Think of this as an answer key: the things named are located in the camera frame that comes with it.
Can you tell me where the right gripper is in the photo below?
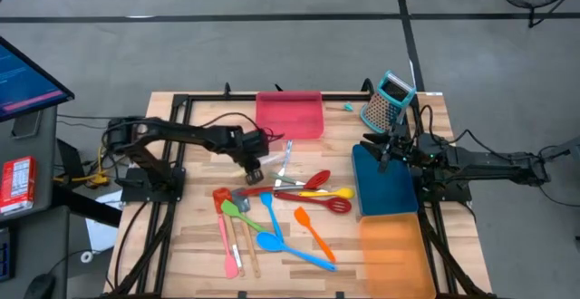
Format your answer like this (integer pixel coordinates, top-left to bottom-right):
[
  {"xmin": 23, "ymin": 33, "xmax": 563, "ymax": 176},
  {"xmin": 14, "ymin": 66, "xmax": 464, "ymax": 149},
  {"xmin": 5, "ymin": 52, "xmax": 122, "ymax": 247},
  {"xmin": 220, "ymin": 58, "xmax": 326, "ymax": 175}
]
[{"xmin": 359, "ymin": 126, "xmax": 425, "ymax": 174}]

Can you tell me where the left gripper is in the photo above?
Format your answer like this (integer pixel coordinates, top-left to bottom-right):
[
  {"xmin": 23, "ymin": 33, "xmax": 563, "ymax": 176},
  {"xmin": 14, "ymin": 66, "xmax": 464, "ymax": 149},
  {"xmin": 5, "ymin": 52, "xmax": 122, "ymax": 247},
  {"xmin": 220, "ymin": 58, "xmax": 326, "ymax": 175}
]
[{"xmin": 233, "ymin": 128, "xmax": 272, "ymax": 187}]

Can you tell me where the blue silicone spatula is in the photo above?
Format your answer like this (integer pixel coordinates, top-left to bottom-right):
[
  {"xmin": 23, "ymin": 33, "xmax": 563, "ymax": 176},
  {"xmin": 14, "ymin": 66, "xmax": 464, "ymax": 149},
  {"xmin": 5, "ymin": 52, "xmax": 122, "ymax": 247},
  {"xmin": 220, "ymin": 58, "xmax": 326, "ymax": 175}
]
[{"xmin": 259, "ymin": 191, "xmax": 285, "ymax": 242}]

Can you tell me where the knife with green handle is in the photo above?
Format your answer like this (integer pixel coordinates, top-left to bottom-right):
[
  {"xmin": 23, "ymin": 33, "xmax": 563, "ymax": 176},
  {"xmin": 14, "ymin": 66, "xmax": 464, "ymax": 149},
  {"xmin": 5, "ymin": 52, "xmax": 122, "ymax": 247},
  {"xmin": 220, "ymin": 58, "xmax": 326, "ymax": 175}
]
[{"xmin": 267, "ymin": 171, "xmax": 307, "ymax": 187}]

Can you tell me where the grey spatula with wooden handle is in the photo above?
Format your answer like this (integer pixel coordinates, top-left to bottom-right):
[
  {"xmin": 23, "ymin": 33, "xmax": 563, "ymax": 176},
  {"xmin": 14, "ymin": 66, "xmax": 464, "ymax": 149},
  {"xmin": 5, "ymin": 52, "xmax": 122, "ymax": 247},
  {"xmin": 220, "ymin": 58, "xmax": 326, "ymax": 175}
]
[{"xmin": 231, "ymin": 192, "xmax": 263, "ymax": 279}]

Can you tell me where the knife with teal patterned handle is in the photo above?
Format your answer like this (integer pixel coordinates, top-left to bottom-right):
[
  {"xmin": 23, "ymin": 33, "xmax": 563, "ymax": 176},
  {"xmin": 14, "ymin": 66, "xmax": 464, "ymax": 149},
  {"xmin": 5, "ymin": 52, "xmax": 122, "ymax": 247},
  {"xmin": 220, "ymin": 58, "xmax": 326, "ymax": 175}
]
[{"xmin": 274, "ymin": 139, "xmax": 295, "ymax": 189}]

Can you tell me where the black feather duster wooden handle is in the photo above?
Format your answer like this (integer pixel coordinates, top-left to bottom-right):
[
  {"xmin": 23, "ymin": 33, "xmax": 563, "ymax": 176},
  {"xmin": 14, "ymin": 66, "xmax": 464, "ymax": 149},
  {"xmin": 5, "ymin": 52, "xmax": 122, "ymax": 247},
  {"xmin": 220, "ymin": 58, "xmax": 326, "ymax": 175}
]
[{"xmin": 212, "ymin": 187, "xmax": 247, "ymax": 277}]

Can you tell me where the green silicone spatula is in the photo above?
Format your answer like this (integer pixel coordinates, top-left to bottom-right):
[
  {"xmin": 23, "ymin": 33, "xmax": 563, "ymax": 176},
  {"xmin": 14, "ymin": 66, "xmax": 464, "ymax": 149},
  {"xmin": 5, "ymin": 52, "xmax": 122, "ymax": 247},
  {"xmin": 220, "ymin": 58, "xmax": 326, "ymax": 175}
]
[{"xmin": 220, "ymin": 198, "xmax": 268, "ymax": 235}]

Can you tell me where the orange silicone spatula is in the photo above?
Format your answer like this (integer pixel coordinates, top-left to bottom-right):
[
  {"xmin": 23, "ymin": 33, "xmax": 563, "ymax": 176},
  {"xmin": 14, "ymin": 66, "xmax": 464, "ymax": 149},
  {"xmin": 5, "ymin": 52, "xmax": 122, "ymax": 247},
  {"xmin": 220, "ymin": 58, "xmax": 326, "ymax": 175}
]
[{"xmin": 293, "ymin": 206, "xmax": 337, "ymax": 264}]

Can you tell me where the pink silicone spatula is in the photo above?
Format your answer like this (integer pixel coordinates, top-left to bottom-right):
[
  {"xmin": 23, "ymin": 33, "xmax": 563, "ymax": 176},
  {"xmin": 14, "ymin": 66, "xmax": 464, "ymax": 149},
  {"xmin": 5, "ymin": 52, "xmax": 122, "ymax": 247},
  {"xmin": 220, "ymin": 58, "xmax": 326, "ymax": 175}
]
[{"xmin": 217, "ymin": 210, "xmax": 240, "ymax": 280}]

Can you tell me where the blue plastic bin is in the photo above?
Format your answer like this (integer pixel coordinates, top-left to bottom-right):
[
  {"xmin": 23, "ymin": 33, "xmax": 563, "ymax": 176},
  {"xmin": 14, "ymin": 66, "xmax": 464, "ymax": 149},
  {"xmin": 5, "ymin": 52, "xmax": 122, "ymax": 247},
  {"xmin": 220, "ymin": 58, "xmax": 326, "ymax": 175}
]
[{"xmin": 352, "ymin": 143, "xmax": 420, "ymax": 217}]

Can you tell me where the teal and steel box grater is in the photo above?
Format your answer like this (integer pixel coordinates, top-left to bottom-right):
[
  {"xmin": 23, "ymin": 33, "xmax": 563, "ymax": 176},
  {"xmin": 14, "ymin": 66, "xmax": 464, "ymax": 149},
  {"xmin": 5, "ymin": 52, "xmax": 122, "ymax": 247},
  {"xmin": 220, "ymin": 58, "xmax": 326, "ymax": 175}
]
[{"xmin": 360, "ymin": 70, "xmax": 417, "ymax": 135}]

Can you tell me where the yellow silicone spoon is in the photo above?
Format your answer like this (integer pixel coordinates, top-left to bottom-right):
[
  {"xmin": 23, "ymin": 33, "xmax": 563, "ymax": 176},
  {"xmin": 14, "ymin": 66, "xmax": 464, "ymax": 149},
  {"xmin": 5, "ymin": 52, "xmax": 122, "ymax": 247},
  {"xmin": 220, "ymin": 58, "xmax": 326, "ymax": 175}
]
[{"xmin": 297, "ymin": 187, "xmax": 355, "ymax": 200}]

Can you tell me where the pink translucent plastic bin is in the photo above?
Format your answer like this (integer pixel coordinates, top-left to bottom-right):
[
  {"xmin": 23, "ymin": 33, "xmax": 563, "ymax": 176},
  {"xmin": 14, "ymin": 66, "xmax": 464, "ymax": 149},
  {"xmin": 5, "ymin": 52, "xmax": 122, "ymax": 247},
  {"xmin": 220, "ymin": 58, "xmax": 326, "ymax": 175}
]
[{"xmin": 255, "ymin": 91, "xmax": 325, "ymax": 140}]

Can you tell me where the orange plastic bin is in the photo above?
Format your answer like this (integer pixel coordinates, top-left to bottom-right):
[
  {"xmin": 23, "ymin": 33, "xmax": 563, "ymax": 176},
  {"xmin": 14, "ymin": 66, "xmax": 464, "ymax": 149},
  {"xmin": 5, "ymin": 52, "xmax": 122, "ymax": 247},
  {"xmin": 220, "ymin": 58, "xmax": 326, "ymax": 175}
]
[{"xmin": 358, "ymin": 212, "xmax": 437, "ymax": 299}]

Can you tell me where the white sheet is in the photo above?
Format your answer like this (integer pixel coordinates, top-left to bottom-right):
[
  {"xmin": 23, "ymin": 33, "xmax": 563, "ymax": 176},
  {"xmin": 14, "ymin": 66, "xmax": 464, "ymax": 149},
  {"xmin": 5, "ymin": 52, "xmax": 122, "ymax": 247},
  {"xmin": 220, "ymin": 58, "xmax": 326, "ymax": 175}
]
[{"xmin": 84, "ymin": 189, "xmax": 123, "ymax": 253}]

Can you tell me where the black desk leg beam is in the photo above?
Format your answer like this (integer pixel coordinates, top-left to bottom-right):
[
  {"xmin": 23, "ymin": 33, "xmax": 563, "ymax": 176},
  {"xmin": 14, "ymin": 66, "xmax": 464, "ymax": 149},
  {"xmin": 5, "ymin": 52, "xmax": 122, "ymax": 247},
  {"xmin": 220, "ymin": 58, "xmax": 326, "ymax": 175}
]
[{"xmin": 52, "ymin": 185, "xmax": 123, "ymax": 227}]

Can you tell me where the grey stand leg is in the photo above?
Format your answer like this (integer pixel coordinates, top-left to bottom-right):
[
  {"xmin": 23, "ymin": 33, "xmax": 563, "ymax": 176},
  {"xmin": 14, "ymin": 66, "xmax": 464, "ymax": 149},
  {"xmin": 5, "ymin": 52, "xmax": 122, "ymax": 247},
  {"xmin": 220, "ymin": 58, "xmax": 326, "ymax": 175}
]
[{"xmin": 541, "ymin": 135, "xmax": 580, "ymax": 162}]

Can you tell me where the grey side desk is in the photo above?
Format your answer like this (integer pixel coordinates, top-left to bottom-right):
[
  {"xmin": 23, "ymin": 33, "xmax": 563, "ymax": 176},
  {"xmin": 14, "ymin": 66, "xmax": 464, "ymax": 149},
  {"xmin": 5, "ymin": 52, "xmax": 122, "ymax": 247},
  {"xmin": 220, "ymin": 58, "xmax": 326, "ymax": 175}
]
[{"xmin": 0, "ymin": 106, "xmax": 72, "ymax": 299}]

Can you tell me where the grey monitor stand foot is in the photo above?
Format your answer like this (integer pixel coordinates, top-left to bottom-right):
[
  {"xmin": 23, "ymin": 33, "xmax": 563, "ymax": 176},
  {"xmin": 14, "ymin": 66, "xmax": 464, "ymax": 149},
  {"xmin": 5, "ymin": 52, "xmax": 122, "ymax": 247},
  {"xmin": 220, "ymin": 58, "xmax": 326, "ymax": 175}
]
[{"xmin": 11, "ymin": 110, "xmax": 44, "ymax": 140}]

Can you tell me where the red cardboard box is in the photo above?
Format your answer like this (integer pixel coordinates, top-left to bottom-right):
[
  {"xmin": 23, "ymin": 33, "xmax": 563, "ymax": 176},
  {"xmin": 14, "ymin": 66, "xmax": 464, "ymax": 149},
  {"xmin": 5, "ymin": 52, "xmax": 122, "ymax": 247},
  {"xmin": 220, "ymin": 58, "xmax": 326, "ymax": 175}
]
[{"xmin": 0, "ymin": 155, "xmax": 37, "ymax": 215}]

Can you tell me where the black computer mouse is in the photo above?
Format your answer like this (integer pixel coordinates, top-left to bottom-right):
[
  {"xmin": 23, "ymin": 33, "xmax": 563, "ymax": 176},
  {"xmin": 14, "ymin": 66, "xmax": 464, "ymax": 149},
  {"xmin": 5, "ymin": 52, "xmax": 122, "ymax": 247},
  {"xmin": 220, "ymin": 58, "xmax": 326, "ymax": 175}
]
[{"xmin": 22, "ymin": 273, "xmax": 56, "ymax": 299}]

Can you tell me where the black computer monitor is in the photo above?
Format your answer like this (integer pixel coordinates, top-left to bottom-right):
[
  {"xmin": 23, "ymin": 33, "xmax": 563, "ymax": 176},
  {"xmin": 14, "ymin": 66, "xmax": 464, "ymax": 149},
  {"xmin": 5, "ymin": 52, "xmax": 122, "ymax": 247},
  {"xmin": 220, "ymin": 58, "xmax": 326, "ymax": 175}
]
[{"xmin": 0, "ymin": 35, "xmax": 76, "ymax": 123}]

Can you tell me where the black keyboard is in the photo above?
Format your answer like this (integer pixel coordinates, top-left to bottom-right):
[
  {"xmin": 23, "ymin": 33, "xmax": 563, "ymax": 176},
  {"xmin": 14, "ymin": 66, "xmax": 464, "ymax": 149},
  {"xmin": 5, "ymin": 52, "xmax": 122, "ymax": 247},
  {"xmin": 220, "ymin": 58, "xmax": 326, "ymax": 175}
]
[{"xmin": 0, "ymin": 226, "xmax": 13, "ymax": 282}]

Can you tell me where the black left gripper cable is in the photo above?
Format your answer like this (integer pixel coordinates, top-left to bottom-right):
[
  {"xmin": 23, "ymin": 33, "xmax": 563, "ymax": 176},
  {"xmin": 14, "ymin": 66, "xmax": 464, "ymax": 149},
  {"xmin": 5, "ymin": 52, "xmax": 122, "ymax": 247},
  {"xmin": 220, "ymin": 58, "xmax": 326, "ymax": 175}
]
[{"xmin": 198, "ymin": 111, "xmax": 285, "ymax": 144}]

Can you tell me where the black aluminium table frame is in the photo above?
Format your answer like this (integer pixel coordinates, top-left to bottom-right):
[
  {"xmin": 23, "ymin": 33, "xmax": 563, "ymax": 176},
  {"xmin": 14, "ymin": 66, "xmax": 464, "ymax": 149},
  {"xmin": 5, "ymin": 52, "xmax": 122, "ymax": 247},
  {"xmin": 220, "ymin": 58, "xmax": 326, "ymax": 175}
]
[{"xmin": 101, "ymin": 89, "xmax": 495, "ymax": 299}]

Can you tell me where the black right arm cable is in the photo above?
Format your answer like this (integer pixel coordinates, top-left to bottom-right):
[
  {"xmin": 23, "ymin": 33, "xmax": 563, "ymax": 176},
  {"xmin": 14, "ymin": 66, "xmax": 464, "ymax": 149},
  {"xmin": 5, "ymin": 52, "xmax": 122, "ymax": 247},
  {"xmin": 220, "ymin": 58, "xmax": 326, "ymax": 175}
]
[{"xmin": 419, "ymin": 104, "xmax": 543, "ymax": 159}]

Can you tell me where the black floor cable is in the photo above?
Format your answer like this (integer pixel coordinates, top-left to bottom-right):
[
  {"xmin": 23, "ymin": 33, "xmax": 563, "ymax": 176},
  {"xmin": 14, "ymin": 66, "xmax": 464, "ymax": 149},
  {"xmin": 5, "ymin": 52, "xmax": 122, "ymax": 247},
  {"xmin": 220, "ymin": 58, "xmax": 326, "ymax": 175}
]
[{"xmin": 112, "ymin": 201, "xmax": 150, "ymax": 291}]

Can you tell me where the yellow cable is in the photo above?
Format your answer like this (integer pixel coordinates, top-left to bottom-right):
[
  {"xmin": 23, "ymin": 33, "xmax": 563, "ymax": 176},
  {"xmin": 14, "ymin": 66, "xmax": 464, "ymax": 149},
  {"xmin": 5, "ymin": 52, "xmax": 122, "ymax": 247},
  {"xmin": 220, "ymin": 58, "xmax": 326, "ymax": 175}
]
[{"xmin": 53, "ymin": 144, "xmax": 112, "ymax": 188}]

